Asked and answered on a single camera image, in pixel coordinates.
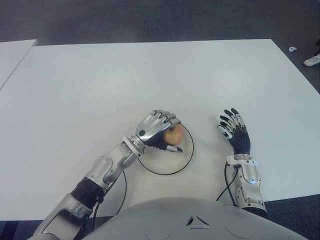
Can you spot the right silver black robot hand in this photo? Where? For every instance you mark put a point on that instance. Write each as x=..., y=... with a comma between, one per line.
x=240, y=142

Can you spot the white plate with black rim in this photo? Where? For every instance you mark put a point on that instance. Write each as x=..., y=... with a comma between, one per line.
x=165, y=162

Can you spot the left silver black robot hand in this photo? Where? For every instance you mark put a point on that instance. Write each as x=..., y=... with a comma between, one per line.
x=150, y=126

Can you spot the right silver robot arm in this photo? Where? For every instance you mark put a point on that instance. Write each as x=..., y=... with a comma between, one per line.
x=250, y=185

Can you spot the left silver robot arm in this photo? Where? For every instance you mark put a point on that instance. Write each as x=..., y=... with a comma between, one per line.
x=100, y=170

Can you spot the small white floor object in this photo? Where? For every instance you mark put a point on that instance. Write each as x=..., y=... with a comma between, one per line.
x=292, y=49

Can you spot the red-yellow apple with blue sticker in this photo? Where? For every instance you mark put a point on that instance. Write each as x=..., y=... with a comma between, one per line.
x=175, y=136

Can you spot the white side table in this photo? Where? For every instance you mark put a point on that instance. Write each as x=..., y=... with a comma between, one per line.
x=12, y=57

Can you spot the light grey robot torso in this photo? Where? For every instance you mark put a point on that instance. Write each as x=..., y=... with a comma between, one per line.
x=175, y=220

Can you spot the white sneaker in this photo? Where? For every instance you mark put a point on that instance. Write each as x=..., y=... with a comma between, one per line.
x=312, y=60

